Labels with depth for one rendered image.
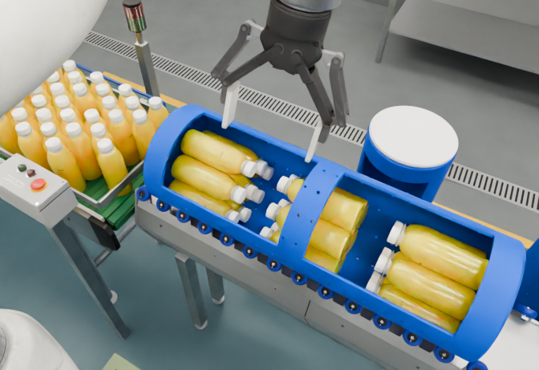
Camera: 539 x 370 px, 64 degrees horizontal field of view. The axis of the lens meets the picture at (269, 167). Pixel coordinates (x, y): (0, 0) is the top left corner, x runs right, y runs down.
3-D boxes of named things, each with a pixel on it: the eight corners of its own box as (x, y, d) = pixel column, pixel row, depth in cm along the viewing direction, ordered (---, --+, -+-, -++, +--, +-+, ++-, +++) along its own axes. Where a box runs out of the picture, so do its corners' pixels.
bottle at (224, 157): (200, 133, 118) (257, 159, 112) (188, 156, 117) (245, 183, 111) (188, 124, 112) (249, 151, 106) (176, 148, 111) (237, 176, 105)
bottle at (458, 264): (483, 265, 94) (401, 228, 100) (493, 256, 88) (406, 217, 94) (472, 294, 92) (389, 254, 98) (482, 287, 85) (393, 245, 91)
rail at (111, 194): (103, 209, 125) (99, 202, 123) (100, 208, 125) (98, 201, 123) (187, 128, 148) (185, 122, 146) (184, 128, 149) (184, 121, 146)
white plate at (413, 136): (371, 99, 147) (370, 103, 148) (367, 157, 129) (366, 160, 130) (454, 111, 144) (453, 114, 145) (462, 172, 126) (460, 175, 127)
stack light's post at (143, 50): (182, 221, 237) (141, 46, 154) (176, 217, 238) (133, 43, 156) (186, 216, 239) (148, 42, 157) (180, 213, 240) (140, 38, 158)
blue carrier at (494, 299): (456, 379, 96) (511, 336, 75) (154, 215, 124) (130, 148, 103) (484, 278, 112) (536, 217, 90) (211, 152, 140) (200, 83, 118)
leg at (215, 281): (220, 306, 205) (208, 234, 158) (209, 300, 206) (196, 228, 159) (226, 296, 208) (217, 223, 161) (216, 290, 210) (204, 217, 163)
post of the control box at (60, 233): (123, 340, 193) (39, 209, 118) (117, 335, 194) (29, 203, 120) (130, 332, 195) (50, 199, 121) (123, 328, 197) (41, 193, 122)
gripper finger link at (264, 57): (283, 54, 54) (277, 44, 53) (222, 91, 60) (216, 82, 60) (293, 43, 57) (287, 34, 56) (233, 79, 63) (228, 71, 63)
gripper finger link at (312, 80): (297, 45, 57) (305, 41, 56) (330, 116, 61) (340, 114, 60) (287, 55, 54) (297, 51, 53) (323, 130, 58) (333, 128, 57)
